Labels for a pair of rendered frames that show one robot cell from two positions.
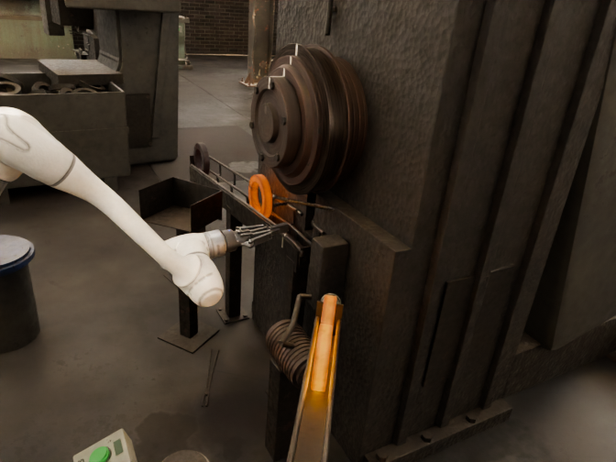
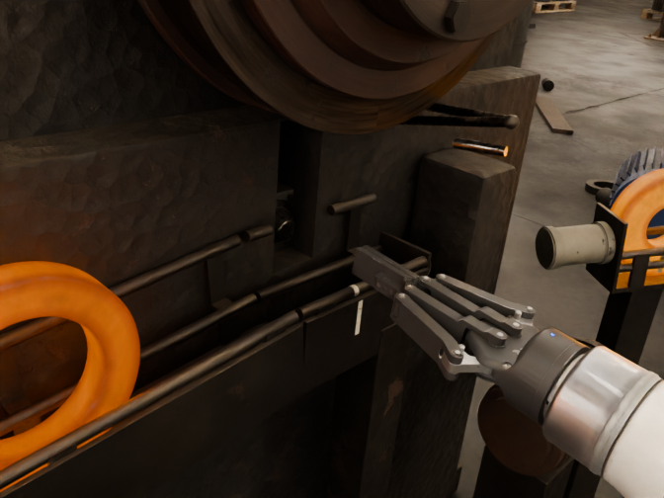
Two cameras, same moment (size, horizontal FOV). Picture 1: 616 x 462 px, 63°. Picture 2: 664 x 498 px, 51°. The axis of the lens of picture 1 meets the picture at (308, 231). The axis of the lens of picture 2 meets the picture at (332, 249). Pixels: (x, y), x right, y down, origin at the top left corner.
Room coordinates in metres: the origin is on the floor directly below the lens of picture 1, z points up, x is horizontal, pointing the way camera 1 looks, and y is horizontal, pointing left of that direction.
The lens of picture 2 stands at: (1.80, 0.67, 1.06)
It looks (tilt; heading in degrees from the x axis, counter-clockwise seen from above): 26 degrees down; 253
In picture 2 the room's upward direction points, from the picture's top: 5 degrees clockwise
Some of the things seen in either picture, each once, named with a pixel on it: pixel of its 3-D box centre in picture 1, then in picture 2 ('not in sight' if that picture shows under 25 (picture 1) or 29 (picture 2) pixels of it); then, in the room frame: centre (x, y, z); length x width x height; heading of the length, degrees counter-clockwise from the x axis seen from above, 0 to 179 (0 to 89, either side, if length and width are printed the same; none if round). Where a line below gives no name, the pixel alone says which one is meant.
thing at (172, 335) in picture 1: (183, 266); not in sight; (1.90, 0.53, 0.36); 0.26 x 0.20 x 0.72; 65
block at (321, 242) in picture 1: (327, 272); (452, 245); (1.41, -0.08, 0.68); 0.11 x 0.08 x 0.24; 120
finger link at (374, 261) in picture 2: not in sight; (381, 275); (1.57, 0.11, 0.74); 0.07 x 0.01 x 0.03; 120
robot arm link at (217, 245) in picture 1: (214, 244); (597, 406); (1.45, 0.30, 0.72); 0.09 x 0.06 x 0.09; 30
